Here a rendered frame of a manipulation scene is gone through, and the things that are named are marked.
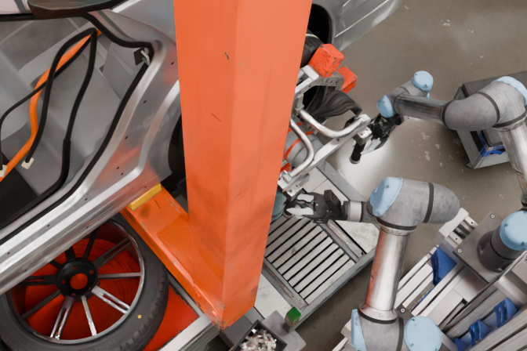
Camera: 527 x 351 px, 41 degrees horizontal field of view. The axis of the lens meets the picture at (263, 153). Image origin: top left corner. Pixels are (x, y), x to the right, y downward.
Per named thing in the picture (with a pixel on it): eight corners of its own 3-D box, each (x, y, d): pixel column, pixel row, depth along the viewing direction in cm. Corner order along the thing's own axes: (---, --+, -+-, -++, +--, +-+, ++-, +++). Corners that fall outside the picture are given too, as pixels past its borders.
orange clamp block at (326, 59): (316, 63, 249) (330, 42, 244) (332, 77, 246) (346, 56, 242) (306, 64, 243) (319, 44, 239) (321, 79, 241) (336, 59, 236)
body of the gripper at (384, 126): (369, 120, 257) (391, 101, 261) (365, 132, 264) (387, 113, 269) (384, 133, 254) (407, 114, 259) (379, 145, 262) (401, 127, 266)
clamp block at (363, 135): (352, 121, 256) (354, 113, 251) (370, 138, 253) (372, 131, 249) (342, 129, 254) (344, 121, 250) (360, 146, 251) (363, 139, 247)
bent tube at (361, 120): (328, 87, 253) (332, 70, 244) (366, 122, 247) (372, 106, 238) (292, 113, 247) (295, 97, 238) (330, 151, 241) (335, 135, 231)
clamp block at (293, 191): (283, 175, 244) (284, 168, 239) (301, 193, 241) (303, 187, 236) (272, 184, 242) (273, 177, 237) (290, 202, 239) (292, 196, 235)
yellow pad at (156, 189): (139, 164, 267) (139, 157, 263) (162, 189, 263) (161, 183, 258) (110, 185, 262) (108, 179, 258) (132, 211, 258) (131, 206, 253)
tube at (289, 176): (287, 117, 246) (290, 100, 237) (325, 154, 240) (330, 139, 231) (249, 145, 240) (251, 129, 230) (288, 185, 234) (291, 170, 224)
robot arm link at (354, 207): (361, 217, 244) (361, 196, 248) (347, 216, 244) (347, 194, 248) (357, 226, 251) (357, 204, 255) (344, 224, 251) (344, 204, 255)
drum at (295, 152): (287, 121, 268) (291, 102, 256) (326, 160, 262) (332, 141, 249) (259, 142, 263) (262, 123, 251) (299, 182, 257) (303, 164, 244)
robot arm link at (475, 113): (474, 145, 216) (379, 121, 259) (500, 128, 220) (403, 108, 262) (465, 112, 212) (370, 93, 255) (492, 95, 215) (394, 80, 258)
